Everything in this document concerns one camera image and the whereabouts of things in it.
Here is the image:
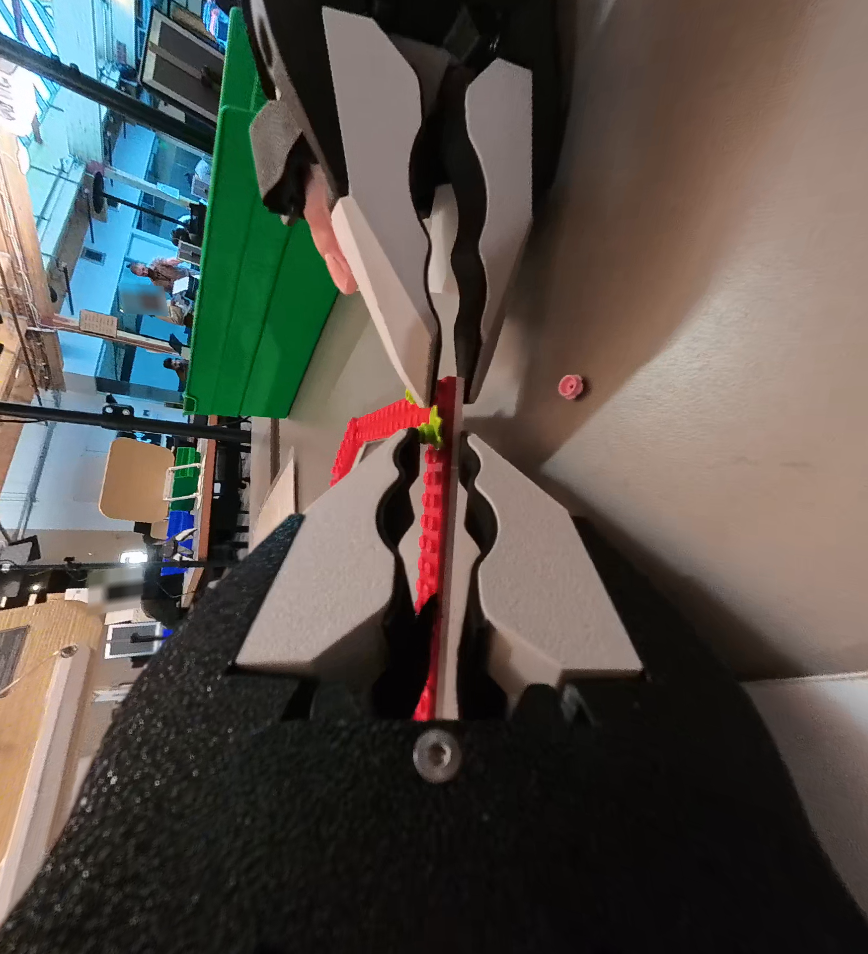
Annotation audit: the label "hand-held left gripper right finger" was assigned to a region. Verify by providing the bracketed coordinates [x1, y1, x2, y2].
[458, 434, 645, 713]

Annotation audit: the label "small green storage bins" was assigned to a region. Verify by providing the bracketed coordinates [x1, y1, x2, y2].
[171, 446, 205, 514]

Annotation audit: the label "blue storage bins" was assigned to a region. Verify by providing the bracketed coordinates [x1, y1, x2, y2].
[159, 514, 200, 575]

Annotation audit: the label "black slanted metal pole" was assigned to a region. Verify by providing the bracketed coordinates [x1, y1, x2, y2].
[0, 11, 219, 150]

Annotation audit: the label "large cardboard box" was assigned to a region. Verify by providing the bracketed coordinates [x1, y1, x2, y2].
[0, 596, 118, 954]

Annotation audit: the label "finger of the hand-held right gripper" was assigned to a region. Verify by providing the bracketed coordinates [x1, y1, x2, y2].
[426, 58, 537, 405]
[322, 6, 453, 409]

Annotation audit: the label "wooden chair back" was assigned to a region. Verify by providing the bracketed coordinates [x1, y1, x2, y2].
[98, 437, 175, 523]

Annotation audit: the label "person's right hand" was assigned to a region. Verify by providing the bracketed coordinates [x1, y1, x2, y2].
[306, 182, 360, 295]

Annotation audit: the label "dark framed cabinet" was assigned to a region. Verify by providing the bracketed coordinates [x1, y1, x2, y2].
[139, 7, 226, 124]

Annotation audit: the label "black stand bar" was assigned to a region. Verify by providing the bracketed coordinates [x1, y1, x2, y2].
[0, 400, 252, 444]

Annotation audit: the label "green plastic bin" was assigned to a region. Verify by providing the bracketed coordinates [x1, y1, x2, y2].
[182, 6, 341, 418]

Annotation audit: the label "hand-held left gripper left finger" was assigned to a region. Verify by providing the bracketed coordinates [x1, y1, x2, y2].
[235, 432, 435, 702]

